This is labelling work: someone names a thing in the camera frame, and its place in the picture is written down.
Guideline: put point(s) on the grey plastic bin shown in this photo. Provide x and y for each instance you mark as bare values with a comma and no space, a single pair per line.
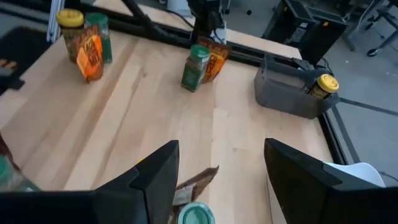
280,93

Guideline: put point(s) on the orange and brown spice pouch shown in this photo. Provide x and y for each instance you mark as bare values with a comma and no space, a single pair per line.
90,59
202,180
217,62

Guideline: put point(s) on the silver aluminium post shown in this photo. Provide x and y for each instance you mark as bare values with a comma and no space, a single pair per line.
56,18

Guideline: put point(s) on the black wheeled stand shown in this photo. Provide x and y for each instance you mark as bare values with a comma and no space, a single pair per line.
379,28

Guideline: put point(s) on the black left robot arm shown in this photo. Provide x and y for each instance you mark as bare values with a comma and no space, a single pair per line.
203,15

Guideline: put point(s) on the black aluminium table frame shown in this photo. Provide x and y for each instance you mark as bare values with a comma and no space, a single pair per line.
242,49

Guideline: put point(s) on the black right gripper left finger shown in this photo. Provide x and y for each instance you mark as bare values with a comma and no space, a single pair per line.
124,202

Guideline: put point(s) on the white plastic bin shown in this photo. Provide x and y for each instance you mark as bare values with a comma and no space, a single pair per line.
360,172

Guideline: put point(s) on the yellow-lid black seasoning jar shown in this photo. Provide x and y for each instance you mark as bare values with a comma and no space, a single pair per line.
70,18
326,83

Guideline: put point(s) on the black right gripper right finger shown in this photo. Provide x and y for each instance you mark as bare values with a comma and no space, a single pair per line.
326,199

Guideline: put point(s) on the black equipment cabinet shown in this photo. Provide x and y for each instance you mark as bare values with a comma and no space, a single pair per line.
286,21
323,39

